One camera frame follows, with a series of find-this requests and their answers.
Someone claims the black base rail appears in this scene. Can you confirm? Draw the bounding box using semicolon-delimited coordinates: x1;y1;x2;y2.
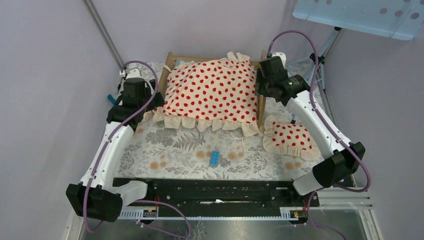
120;178;331;220

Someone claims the wooden pet bed frame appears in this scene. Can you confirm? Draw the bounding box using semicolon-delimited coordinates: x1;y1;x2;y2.
145;50;269;130

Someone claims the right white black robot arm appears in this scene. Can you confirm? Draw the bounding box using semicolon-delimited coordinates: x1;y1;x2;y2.
255;55;365;206

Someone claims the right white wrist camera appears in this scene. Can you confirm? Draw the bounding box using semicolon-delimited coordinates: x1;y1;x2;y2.
271;52;287;63

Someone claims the blue toy brick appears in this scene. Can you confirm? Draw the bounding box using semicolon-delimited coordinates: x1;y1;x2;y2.
209;150;220;167

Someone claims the light blue perforated tray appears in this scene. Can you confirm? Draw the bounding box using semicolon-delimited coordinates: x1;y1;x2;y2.
293;0;424;41

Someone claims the small strawberry print pillow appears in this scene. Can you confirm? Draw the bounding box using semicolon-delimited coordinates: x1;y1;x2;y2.
262;115;321;161

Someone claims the large strawberry print cushion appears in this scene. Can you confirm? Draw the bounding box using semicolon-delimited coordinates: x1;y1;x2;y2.
151;51;261;138

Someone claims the grey tripod stand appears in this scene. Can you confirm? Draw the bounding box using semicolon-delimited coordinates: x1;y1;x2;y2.
287;26;342;92

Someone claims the floral table mat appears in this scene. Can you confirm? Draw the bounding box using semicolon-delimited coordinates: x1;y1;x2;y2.
114;62;345;182

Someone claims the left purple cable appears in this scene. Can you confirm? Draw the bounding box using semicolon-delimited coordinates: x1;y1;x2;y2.
82;60;192;239

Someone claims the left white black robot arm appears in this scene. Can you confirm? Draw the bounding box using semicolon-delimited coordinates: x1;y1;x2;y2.
65;68;164;222

